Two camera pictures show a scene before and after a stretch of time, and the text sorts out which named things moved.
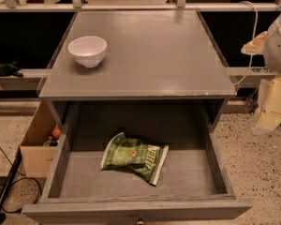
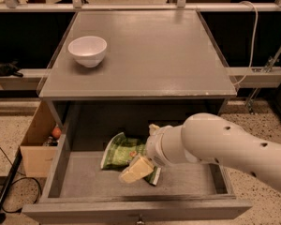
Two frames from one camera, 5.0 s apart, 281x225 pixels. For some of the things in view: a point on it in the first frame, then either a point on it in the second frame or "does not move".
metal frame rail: [140, 7] does not move
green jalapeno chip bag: [144, 158] does not move
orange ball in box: [56, 132] does not move
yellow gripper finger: [257, 45] to [136, 171]
